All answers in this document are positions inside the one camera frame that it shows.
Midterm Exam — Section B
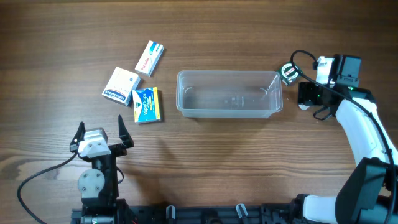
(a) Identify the clear plastic container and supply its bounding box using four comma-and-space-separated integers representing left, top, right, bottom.
176, 70, 283, 118

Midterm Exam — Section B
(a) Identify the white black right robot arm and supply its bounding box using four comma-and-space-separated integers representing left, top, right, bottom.
293, 54, 397, 223

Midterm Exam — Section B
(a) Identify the white bottle clear cap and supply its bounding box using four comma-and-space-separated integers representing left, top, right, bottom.
299, 105, 309, 110

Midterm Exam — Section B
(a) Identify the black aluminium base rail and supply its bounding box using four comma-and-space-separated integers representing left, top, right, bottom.
71, 203, 300, 224

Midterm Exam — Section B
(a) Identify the white blue Panadol box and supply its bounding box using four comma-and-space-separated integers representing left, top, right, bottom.
135, 40, 164, 77

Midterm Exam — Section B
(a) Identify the white Hansaplast box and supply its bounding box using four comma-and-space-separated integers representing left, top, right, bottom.
102, 67, 141, 106

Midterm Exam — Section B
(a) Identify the blue yellow VapoDrops box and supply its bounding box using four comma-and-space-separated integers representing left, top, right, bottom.
132, 87, 161, 124

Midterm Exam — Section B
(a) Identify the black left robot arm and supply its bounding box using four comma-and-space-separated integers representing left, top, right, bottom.
70, 116, 137, 224

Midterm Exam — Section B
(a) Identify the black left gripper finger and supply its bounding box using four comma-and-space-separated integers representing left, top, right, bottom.
69, 122, 85, 152
118, 115, 134, 148

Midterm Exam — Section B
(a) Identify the green square small box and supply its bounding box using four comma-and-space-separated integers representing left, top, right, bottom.
277, 61, 302, 86

